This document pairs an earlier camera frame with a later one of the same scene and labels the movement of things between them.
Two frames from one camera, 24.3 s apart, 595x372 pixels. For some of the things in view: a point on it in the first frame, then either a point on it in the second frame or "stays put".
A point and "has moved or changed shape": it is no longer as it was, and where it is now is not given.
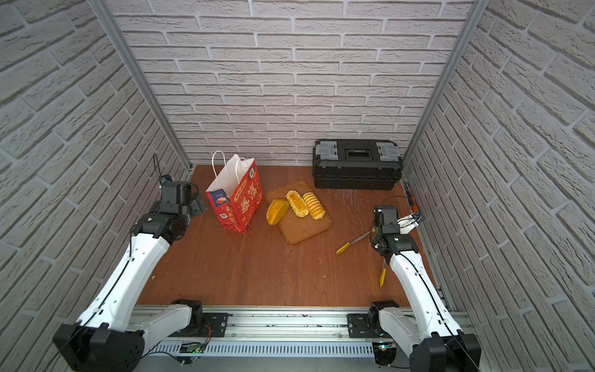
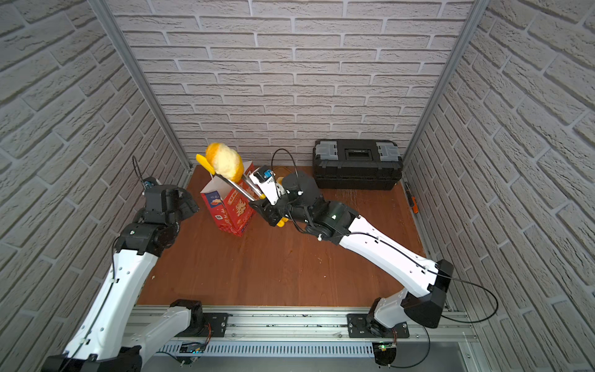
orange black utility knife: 410,198 stays put
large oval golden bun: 276,211 has moved or changed shape
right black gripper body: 377,237 → 282,209
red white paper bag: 236,194 stays put
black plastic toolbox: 356,164 stays put
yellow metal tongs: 383,273 has moved or changed shape
